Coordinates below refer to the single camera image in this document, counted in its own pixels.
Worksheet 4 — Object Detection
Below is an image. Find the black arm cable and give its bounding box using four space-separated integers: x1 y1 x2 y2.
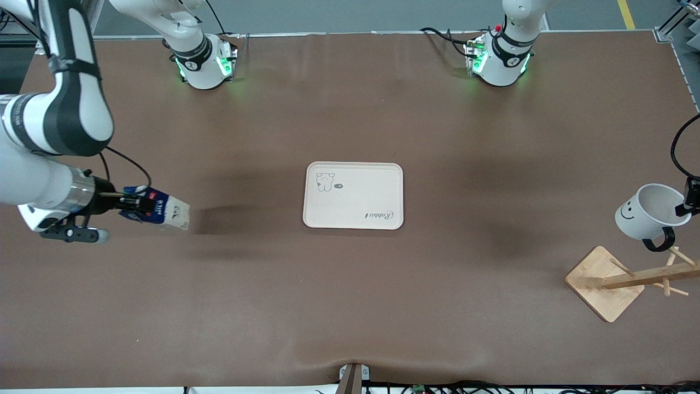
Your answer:
98 145 153 190
671 112 700 179

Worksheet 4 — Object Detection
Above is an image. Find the brown camera post mount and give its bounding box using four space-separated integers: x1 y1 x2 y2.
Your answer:
335 362 371 394

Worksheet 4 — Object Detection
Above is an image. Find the blue milk carton green cap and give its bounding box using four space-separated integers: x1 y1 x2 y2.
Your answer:
119 186 191 231

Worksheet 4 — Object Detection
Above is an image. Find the brown table cover mat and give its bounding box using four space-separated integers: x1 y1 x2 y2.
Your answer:
0 32 700 390

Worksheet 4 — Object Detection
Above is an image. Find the black base cable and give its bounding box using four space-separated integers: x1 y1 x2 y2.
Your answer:
420 26 477 59
205 0 250 42

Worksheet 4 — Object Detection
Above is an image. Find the cream rectangular tray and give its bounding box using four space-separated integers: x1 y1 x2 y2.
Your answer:
302 161 405 230

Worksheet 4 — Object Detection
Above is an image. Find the white smiley mug black handle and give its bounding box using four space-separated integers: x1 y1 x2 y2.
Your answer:
615 183 693 253

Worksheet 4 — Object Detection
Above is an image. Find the black right base cable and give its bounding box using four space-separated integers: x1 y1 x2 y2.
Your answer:
205 0 250 42

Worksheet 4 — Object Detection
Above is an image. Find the black left base cable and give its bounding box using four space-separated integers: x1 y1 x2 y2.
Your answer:
420 26 477 59

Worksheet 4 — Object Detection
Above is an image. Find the wooden cup rack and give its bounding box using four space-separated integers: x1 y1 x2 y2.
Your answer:
564 244 700 323

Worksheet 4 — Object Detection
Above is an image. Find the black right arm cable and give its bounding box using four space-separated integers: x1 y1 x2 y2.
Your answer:
98 145 153 190

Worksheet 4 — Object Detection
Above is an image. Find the aluminium frame corner profile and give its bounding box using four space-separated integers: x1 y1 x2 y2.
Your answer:
655 0 700 43

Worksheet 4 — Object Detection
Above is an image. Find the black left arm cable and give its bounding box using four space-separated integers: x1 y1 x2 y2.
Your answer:
671 112 700 179

